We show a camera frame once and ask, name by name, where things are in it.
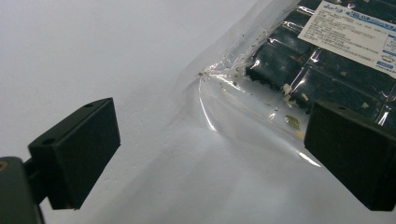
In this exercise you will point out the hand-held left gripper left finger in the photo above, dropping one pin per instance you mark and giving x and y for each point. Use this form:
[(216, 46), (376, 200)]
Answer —
[(77, 155)]

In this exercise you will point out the clear plastic bag of seaweed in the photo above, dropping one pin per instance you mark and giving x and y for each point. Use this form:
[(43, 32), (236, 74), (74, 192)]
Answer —
[(280, 81)]

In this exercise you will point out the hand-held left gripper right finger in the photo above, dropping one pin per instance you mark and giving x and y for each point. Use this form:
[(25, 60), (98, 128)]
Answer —
[(351, 152)]

